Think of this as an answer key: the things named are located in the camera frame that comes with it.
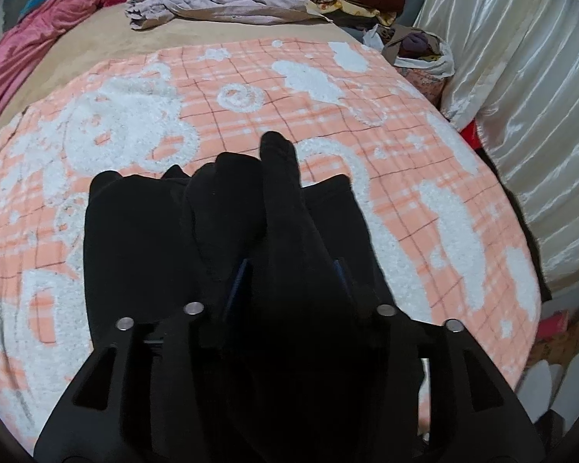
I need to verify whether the white plastic bag of clothes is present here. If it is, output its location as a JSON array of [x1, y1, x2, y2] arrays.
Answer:
[[364, 24, 457, 79]]

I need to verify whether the black sweater with orange cuffs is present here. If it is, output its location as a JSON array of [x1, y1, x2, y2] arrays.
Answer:
[[83, 130, 426, 463]]

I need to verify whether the white satin curtain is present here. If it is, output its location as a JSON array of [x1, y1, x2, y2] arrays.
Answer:
[[412, 0, 579, 296]]

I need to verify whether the peach white checked blanket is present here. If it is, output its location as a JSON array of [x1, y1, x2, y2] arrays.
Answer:
[[0, 39, 544, 455]]

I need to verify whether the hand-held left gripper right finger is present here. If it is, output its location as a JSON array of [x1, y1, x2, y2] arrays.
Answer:
[[332, 258, 547, 463]]

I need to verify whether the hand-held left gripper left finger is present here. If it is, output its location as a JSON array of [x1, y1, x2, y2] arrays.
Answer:
[[33, 258, 252, 463]]

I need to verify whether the pink satin comforter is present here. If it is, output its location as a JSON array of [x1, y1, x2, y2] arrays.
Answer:
[[0, 0, 101, 142]]

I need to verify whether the pink floral box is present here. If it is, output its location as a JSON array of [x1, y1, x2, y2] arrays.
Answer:
[[400, 68, 447, 108]]

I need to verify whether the lilac garment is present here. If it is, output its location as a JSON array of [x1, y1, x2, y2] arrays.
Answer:
[[125, 0, 335, 30]]

